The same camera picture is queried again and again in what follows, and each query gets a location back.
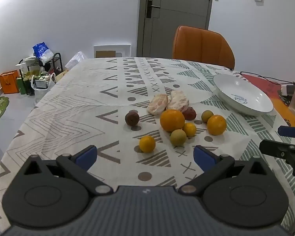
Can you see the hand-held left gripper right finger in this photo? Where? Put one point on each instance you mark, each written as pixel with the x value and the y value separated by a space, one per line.
pixel 204 157

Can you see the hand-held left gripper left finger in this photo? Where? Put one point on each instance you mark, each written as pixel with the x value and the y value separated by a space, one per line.
pixel 87 156

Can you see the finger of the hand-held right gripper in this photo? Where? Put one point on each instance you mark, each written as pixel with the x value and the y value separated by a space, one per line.
pixel 275 148
pixel 288 130

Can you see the small orange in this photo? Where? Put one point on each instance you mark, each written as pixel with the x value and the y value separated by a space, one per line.
pixel 189 129
pixel 147 143

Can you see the small green citrus fruit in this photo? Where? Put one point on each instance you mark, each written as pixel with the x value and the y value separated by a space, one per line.
pixel 178 138
pixel 207 116

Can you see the medium orange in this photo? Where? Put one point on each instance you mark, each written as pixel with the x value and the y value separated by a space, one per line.
pixel 216 125

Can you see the dark red passion fruit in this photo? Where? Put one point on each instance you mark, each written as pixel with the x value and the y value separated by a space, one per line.
pixel 190 114
pixel 132 118

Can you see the large orange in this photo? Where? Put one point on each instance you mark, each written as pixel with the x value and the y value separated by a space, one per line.
pixel 172 120

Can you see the white plate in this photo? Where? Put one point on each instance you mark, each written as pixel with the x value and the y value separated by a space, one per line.
pixel 243 95

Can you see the white charger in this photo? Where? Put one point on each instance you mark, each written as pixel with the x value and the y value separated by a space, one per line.
pixel 286 89

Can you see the patterned tablecloth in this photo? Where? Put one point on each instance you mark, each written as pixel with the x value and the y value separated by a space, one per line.
pixel 88 108

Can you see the red mat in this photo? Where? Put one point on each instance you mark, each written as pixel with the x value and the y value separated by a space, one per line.
pixel 268 86

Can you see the peeled citrus piece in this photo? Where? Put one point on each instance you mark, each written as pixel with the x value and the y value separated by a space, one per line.
pixel 178 100
pixel 158 104

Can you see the white plastic bag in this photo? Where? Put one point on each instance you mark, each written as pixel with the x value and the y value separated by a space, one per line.
pixel 43 88

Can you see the green box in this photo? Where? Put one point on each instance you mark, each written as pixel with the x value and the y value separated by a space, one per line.
pixel 22 86

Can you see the clear plastic bag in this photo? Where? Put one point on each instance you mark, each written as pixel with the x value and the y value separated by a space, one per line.
pixel 75 60

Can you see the black metal rack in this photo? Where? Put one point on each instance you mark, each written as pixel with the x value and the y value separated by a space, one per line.
pixel 57 61

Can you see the orange box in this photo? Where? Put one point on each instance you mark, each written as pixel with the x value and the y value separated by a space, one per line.
pixel 9 82

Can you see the orange chair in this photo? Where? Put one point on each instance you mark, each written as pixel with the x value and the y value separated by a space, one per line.
pixel 201 44

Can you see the blue plastic bag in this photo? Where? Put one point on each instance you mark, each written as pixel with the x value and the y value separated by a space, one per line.
pixel 41 50

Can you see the grey door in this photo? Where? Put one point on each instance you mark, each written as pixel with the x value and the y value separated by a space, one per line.
pixel 179 17

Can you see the white picture frame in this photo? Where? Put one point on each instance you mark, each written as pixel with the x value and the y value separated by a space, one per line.
pixel 111 51

